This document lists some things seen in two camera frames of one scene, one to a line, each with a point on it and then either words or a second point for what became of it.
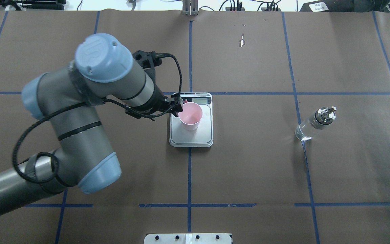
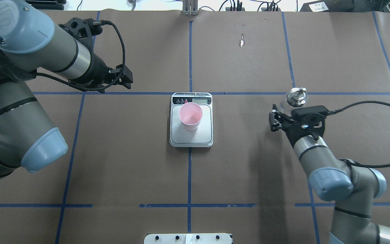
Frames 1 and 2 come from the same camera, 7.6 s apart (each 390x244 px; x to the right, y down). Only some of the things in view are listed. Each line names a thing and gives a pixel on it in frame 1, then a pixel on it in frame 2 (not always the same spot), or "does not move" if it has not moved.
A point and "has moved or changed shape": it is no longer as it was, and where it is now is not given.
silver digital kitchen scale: x=201 y=137 does not move
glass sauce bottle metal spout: x=324 y=116 has moved or changed shape
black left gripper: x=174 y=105 -> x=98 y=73
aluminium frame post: x=190 y=7 does not move
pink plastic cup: x=191 y=116 does not move
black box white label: x=344 y=6 does not move
